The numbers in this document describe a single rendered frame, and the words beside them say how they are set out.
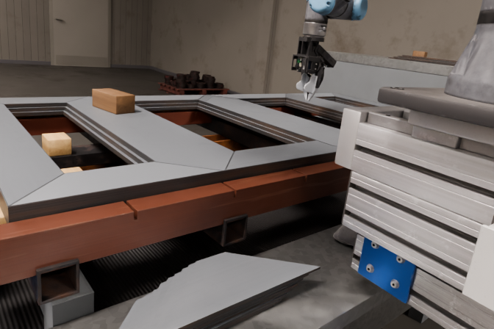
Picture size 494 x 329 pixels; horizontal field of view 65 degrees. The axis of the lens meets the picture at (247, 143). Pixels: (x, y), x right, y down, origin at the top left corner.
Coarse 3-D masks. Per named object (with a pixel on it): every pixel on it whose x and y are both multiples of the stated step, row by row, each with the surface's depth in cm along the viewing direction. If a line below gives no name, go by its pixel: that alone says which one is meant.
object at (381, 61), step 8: (336, 56) 200; (344, 56) 197; (352, 56) 193; (360, 56) 189; (368, 56) 189; (376, 56) 217; (368, 64) 186; (376, 64) 183; (384, 64) 180; (392, 64) 177; (400, 64) 174; (408, 64) 171; (416, 64) 168; (424, 64) 166; (432, 64) 163; (424, 72) 166; (432, 72) 163; (440, 72) 161; (448, 72) 158
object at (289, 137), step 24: (216, 96) 151; (72, 120) 104; (240, 120) 121; (120, 144) 82; (240, 168) 72; (264, 168) 76; (288, 168) 81; (0, 192) 53; (96, 192) 56; (120, 192) 58; (144, 192) 61; (24, 216) 50
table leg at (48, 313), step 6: (84, 276) 64; (90, 288) 61; (84, 294) 60; (66, 300) 58; (72, 300) 59; (90, 300) 61; (48, 306) 59; (54, 306) 57; (48, 312) 60; (72, 312) 59; (90, 312) 61; (48, 318) 60; (60, 318) 58; (66, 318) 59; (48, 324) 61
